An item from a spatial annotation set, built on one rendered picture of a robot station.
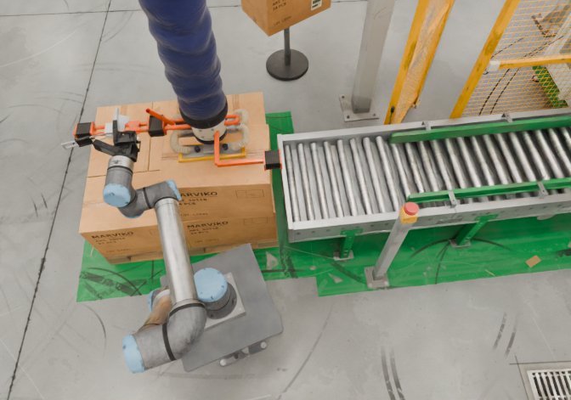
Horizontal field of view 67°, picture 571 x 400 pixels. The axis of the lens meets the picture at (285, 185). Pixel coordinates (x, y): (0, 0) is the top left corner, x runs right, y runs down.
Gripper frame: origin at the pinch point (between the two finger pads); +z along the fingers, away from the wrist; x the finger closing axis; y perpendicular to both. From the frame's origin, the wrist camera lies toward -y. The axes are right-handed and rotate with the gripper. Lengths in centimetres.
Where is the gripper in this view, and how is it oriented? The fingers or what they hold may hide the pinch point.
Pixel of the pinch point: (121, 119)
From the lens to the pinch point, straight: 183.7
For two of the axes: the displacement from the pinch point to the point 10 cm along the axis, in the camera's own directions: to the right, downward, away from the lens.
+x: -0.2, -5.0, -8.6
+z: -0.7, -8.6, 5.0
